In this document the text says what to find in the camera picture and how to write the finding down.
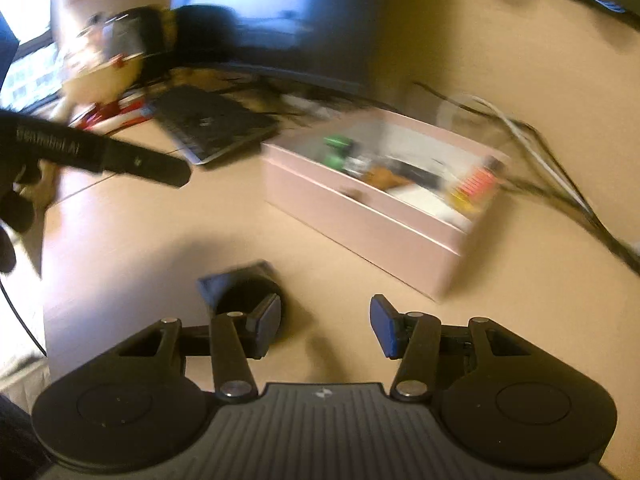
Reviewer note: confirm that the green purple toy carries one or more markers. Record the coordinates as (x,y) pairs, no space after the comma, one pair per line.
(337,152)

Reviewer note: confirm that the pink cardboard box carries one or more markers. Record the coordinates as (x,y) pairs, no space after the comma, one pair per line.
(375,230)

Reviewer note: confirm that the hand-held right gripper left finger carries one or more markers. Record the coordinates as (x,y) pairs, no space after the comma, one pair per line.
(267,317)

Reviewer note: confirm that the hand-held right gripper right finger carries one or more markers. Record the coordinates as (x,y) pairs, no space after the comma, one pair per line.
(382,325)

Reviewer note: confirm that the dark computer monitor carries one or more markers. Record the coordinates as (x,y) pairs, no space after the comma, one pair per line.
(300,25)

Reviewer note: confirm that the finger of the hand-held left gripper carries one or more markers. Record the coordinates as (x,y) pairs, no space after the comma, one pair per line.
(150,165)

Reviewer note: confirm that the black keyboard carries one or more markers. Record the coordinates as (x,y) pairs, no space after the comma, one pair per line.
(210,125)

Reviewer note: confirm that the red lighter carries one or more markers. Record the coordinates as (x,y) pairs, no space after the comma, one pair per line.
(475,185)

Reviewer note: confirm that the dark round object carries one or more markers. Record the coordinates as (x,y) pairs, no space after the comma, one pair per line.
(245,292)

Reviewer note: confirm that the orange animal figurine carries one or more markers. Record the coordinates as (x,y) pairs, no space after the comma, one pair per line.
(382,178)

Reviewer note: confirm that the person's left hand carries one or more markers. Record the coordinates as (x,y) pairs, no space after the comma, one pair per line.
(15,210)

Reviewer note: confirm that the bright screen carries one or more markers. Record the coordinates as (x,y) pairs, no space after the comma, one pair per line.
(30,70)

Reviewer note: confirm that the beige plush toy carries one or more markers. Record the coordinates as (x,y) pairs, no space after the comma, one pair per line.
(100,80)

